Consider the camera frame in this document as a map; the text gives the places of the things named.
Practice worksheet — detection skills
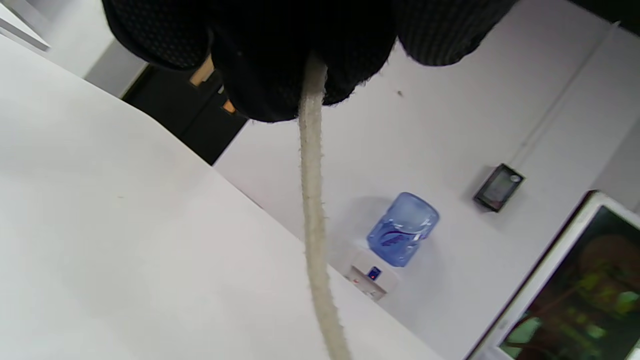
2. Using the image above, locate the white water dispenser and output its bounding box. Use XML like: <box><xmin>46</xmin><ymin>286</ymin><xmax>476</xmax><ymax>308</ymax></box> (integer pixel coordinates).
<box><xmin>344</xmin><ymin>247</ymin><xmax>401</xmax><ymax>301</ymax></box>

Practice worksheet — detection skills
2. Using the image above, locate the person's left hand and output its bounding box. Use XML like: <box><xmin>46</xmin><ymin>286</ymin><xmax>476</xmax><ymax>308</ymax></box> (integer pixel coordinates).
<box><xmin>100</xmin><ymin>0</ymin><xmax>518</xmax><ymax>123</ymax></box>

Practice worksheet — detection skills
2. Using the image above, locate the glass door fire cabinet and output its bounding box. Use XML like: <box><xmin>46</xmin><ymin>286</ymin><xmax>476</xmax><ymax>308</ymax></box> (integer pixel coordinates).
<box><xmin>465</xmin><ymin>190</ymin><xmax>640</xmax><ymax>360</ymax></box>

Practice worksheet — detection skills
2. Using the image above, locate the black double door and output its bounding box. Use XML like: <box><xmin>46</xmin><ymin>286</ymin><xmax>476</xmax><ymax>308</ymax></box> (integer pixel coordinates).
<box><xmin>122</xmin><ymin>55</ymin><xmax>249</xmax><ymax>166</ymax></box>

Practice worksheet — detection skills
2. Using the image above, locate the black wall panel device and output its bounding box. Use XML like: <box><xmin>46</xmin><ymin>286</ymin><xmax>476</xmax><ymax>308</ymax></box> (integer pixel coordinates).
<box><xmin>472</xmin><ymin>163</ymin><xmax>526</xmax><ymax>213</ymax></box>

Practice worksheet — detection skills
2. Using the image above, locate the white shoe lace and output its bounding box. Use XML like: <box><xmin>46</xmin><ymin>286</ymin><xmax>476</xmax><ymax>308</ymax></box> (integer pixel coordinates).
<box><xmin>298</xmin><ymin>55</ymin><xmax>353</xmax><ymax>360</ymax></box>

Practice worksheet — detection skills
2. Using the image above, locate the blue water bottle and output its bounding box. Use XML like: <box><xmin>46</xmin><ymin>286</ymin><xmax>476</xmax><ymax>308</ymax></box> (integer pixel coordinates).
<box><xmin>366</xmin><ymin>192</ymin><xmax>441</xmax><ymax>268</ymax></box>

